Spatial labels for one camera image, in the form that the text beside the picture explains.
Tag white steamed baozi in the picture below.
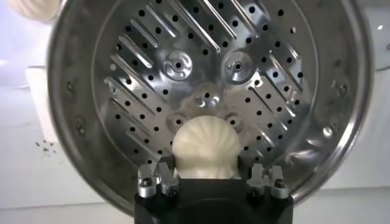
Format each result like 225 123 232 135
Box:
4 0 63 24
171 115 241 180

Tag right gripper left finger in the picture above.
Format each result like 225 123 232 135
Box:
136 161 180 199

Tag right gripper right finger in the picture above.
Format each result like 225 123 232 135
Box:
245 163 290 200

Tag perforated steel steamer basket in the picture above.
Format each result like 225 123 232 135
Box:
26 0 390 217

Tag dark crumbs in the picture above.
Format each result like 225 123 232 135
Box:
35 139 58 156

